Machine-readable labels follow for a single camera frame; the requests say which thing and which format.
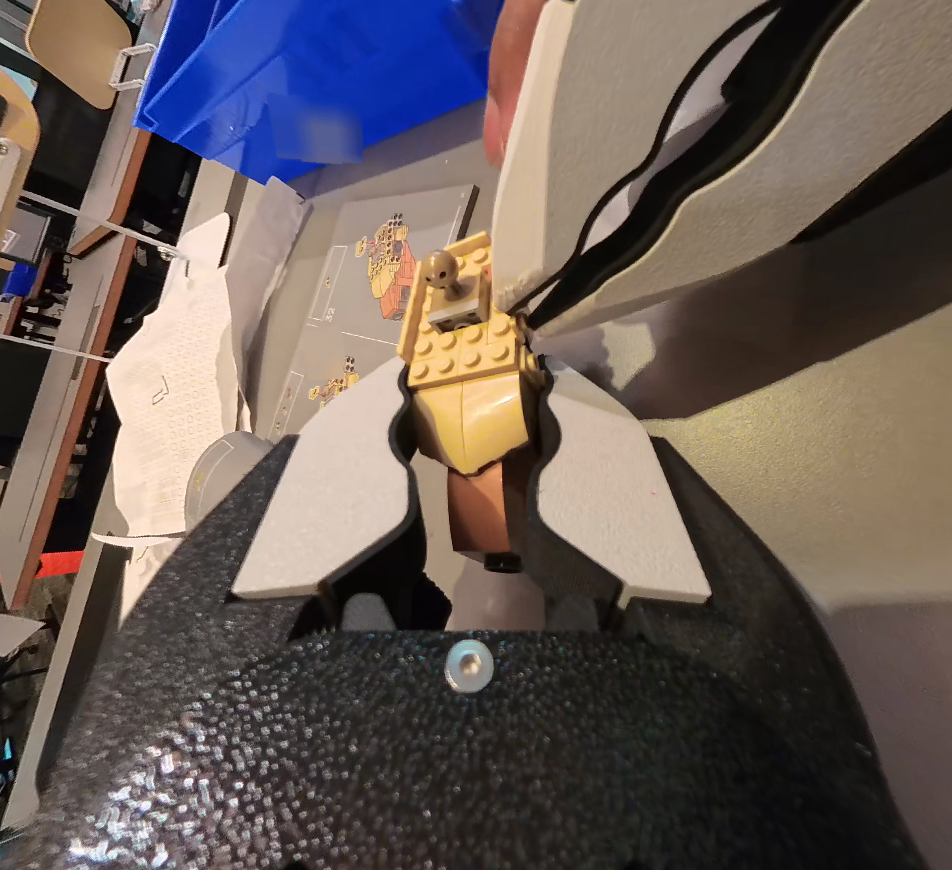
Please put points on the person's right hand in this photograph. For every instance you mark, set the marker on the person's right hand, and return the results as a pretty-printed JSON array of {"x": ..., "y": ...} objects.
[{"x": 520, "y": 52}]

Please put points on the grey desk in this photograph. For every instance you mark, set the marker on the grey desk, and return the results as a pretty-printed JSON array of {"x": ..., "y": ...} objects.
[{"x": 781, "y": 453}]

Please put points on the blue plastic bin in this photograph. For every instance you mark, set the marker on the blue plastic bin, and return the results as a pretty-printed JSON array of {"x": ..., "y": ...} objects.
[{"x": 335, "y": 52}]

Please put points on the plywood chair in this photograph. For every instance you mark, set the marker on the plywood chair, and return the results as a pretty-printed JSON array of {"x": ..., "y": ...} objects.
[{"x": 82, "y": 30}]

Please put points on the clear plastic tray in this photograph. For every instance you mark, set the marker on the clear plastic tray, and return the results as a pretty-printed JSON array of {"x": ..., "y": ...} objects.
[{"x": 132, "y": 65}]

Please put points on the white circle-print paper bag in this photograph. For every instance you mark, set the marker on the white circle-print paper bag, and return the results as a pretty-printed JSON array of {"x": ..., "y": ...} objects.
[{"x": 178, "y": 379}]

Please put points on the grey instruction booklet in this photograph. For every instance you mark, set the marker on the grey instruction booklet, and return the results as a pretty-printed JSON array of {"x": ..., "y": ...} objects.
[{"x": 327, "y": 334}]

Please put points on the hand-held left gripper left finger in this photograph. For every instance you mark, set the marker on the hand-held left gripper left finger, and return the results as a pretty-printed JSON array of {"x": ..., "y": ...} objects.
[{"x": 327, "y": 513}]

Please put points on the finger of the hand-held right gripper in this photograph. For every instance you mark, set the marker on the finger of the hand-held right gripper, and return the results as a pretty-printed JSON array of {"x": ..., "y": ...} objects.
[
  {"x": 595, "y": 104},
  {"x": 818, "y": 156}
]

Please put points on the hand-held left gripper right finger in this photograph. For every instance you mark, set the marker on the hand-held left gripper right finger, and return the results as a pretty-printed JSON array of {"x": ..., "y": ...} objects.
[{"x": 617, "y": 513}]

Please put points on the tan brick-built model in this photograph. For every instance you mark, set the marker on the tan brick-built model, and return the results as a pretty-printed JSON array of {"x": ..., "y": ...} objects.
[{"x": 468, "y": 409}]

